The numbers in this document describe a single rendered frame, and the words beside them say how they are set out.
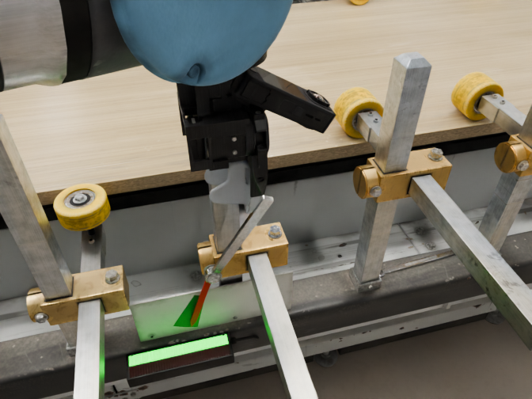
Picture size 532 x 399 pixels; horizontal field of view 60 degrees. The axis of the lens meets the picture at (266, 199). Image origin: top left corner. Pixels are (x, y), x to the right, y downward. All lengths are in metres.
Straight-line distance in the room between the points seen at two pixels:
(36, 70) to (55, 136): 0.77
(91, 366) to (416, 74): 0.55
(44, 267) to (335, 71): 0.76
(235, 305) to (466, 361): 1.08
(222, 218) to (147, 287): 0.39
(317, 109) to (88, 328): 0.43
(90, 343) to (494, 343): 1.40
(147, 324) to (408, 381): 1.02
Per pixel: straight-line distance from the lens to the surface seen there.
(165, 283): 0.99
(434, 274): 0.93
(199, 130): 0.44
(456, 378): 1.67
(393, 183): 0.69
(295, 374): 0.58
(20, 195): 0.60
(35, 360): 0.86
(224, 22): 0.19
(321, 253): 1.03
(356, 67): 1.15
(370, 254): 0.80
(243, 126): 0.44
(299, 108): 0.46
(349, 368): 1.59
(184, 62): 0.18
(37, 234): 0.64
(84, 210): 0.75
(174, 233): 0.95
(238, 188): 0.50
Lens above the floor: 1.37
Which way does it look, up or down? 41 degrees down
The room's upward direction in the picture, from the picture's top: straight up
